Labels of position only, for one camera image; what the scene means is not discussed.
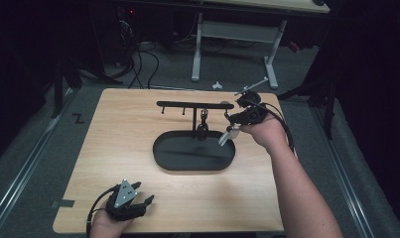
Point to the metal floor rail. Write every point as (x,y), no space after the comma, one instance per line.
(22,172)
(346,178)

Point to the desk with white legs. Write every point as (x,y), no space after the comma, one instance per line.
(235,31)

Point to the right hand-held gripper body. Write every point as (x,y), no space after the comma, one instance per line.
(252,114)

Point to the small white plastic piece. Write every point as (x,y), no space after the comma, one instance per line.
(217,86)

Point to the black key rack with tray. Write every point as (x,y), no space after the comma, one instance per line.
(187,155)

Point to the red object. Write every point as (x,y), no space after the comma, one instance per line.
(294,46)

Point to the person's left hand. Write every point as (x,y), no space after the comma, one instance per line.
(105,227)

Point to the person's right hand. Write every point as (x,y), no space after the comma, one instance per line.
(267,134)

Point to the computer tower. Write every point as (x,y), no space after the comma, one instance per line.
(126,29)

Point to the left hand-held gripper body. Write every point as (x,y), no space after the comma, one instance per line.
(123,201)

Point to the black metal stand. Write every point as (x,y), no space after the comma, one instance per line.
(323,99)
(60,89)

